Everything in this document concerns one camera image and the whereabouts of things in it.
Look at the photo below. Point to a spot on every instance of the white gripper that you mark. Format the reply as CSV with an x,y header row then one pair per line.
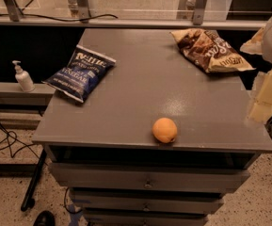
x,y
261,108

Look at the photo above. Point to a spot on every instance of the brown chip bag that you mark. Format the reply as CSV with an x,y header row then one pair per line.
x,y
208,51

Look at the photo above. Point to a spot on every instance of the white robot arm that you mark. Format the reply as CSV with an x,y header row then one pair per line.
x,y
267,42

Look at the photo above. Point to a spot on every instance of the blue kettle chip bag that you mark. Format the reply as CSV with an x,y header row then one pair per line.
x,y
83,73

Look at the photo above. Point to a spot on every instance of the orange fruit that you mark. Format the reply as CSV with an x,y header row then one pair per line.
x,y
164,130

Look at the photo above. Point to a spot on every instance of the grey drawer cabinet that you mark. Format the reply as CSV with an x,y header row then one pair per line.
x,y
104,151

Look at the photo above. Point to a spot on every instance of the white pump bottle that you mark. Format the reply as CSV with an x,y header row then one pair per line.
x,y
23,77

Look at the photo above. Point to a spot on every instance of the black shoe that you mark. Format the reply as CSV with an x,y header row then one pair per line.
x,y
45,218

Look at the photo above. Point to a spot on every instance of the black table leg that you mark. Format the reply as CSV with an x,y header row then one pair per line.
x,y
28,201

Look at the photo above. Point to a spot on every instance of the metal railing frame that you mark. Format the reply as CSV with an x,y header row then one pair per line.
x,y
172,14

